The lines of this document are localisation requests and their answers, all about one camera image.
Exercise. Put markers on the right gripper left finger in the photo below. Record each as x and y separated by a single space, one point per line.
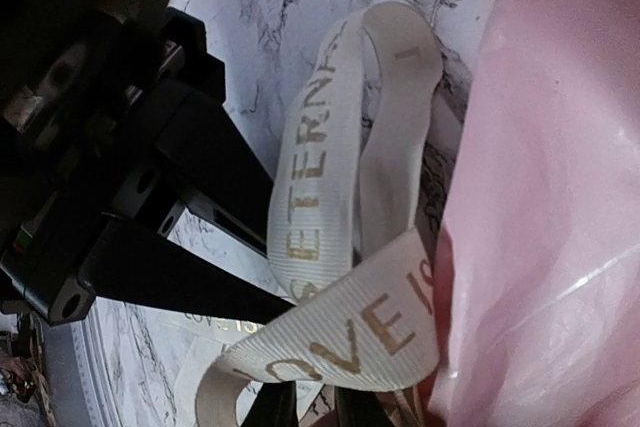
274 406

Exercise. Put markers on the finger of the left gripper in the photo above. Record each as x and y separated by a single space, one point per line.
133 264

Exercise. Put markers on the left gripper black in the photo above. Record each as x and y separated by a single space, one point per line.
104 115

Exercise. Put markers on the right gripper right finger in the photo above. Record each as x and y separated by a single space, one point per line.
359 409

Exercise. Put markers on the pink wrapping paper sheet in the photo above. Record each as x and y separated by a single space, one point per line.
537 267

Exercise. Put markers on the aluminium front rail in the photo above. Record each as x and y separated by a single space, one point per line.
94 379

